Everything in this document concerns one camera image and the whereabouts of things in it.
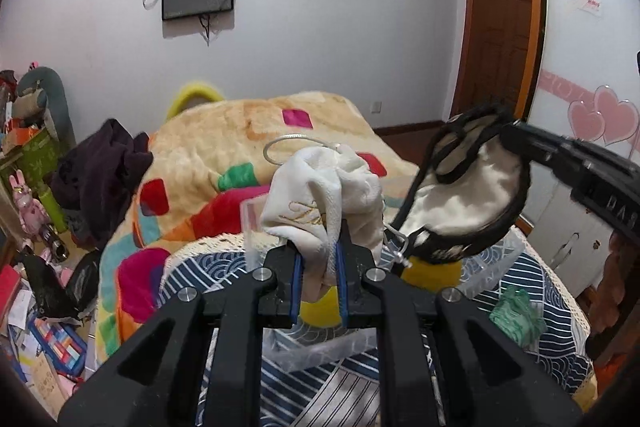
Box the white velvet drawstring pouch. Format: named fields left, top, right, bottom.
left=260, top=145, right=384, bottom=303

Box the black and white fuzzy pouch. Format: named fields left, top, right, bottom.
left=385, top=105, right=530, bottom=268

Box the green knitted cloth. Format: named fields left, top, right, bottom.
left=489, top=286, right=547, bottom=348

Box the person's right hand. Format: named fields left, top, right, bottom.
left=588, top=233, right=639, bottom=365

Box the yellow round sponge ball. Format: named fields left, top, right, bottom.
left=299, top=286, right=342, bottom=329

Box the clear plastic storage box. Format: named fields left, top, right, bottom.
left=240, top=198, right=526, bottom=375

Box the white lace bed trim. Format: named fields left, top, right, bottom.
left=163, top=232, right=280, bottom=279

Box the navy patterned bed cover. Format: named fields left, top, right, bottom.
left=157, top=231, right=598, bottom=426

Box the beige colourful patch blanket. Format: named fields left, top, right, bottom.
left=96, top=91, right=418, bottom=363

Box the brown wooden door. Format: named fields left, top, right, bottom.
left=450, top=0, right=547, bottom=118

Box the dark purple clothing pile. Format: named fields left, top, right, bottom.
left=51, top=118, right=153, bottom=248

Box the pink bunny figure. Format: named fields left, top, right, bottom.
left=9, top=169, right=50, bottom=239

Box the green cardboard box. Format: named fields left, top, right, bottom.
left=1, top=129, right=67, bottom=233

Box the grey plush toy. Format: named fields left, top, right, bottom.
left=12, top=66, right=76, bottom=148

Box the pink heart wall decal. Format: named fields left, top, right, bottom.
left=537, top=69, right=639, bottom=150

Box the wall power outlet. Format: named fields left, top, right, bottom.
left=370, top=101, right=382, bottom=114

